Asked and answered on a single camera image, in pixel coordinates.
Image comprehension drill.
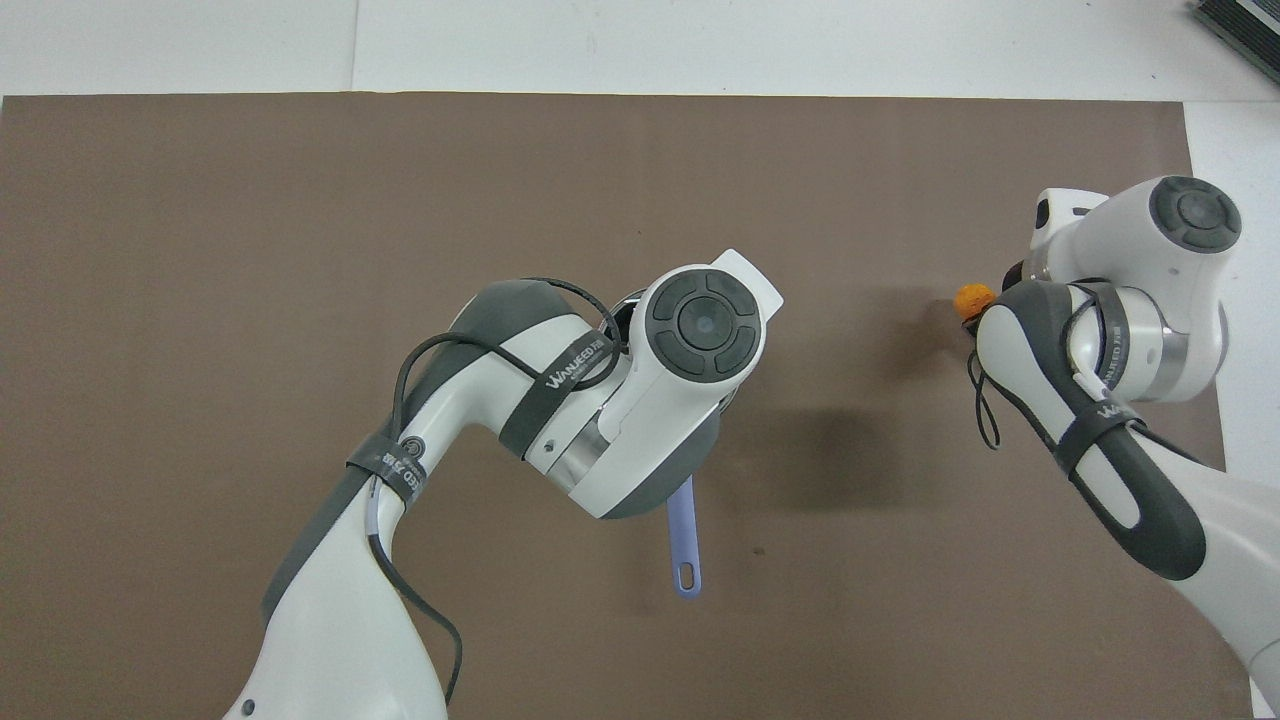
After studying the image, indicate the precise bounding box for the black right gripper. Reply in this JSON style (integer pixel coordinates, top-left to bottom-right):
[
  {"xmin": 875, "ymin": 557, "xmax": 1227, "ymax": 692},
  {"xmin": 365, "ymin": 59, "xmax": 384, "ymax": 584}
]
[{"xmin": 960, "ymin": 261, "xmax": 1031, "ymax": 337}]

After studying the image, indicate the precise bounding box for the dark grey ribbed device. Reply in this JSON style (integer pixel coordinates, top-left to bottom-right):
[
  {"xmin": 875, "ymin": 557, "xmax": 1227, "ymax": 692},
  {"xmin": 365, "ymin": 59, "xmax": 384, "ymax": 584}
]
[{"xmin": 1193, "ymin": 0, "xmax": 1280, "ymax": 58}]

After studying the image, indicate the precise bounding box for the brown table mat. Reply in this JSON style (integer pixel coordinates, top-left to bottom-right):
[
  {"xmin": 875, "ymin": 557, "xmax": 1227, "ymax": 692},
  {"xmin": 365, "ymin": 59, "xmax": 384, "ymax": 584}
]
[{"xmin": 0, "ymin": 92, "xmax": 1253, "ymax": 720}]

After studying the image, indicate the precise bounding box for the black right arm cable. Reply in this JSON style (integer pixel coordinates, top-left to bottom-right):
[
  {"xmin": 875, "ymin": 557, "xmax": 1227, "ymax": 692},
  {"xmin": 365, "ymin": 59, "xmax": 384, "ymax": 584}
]
[{"xmin": 966, "ymin": 345, "xmax": 1003, "ymax": 452}]

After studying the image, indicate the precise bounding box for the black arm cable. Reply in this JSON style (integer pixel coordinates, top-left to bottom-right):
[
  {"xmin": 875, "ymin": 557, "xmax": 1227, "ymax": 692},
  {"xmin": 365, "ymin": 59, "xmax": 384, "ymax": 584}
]
[
  {"xmin": 966, "ymin": 345, "xmax": 1003, "ymax": 452},
  {"xmin": 365, "ymin": 277, "xmax": 627, "ymax": 707}
]

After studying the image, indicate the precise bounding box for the blue pot with handle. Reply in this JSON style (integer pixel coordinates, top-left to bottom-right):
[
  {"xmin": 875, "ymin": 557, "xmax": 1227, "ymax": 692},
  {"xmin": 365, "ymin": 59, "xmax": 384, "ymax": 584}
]
[{"xmin": 610, "ymin": 290, "xmax": 746, "ymax": 599}]

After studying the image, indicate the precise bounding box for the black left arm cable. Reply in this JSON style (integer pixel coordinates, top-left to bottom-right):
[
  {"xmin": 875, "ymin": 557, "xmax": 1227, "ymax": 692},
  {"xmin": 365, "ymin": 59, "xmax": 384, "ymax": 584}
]
[{"xmin": 365, "ymin": 277, "xmax": 627, "ymax": 707}]

